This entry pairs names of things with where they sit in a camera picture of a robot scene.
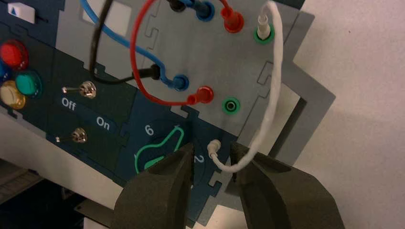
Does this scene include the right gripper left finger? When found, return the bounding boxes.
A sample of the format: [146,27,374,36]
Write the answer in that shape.
[110,142,195,229]

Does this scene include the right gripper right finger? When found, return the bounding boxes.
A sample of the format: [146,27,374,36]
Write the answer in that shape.
[229,142,346,229]

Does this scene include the white wire with plugs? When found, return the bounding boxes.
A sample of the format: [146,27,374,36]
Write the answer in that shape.
[207,0,284,174]

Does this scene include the grey and blue task box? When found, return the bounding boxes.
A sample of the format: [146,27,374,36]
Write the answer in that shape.
[0,0,336,229]

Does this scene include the dark rotary knob green pointer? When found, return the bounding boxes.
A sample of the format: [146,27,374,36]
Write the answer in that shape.
[134,119,206,187]

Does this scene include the green banana socket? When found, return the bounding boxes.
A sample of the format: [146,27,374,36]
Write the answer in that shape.
[221,96,241,115]
[253,23,275,45]

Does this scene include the teal push button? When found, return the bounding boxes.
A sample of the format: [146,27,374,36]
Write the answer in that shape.
[15,70,43,97]

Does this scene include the yellow push button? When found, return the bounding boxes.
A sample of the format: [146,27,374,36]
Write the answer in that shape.
[0,80,26,110]

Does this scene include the blue push button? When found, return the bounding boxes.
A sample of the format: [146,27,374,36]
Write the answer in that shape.
[0,60,10,80]

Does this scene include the red push button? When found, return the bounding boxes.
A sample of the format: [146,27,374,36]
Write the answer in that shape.
[0,39,29,71]

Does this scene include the white slider knob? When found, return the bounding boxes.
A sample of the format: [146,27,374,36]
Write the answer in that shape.
[7,2,35,24]

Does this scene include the metal toggle switch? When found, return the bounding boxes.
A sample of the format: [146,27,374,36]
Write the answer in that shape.
[62,80,97,99]
[55,127,88,144]

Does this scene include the red wire with plugs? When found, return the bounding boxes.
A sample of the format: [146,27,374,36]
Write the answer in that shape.
[130,0,245,106]

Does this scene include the blue wire with plugs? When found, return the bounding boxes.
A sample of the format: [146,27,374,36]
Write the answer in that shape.
[79,0,216,92]

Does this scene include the black wire with plugs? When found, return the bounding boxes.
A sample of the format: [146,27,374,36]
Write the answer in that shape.
[89,0,187,85]

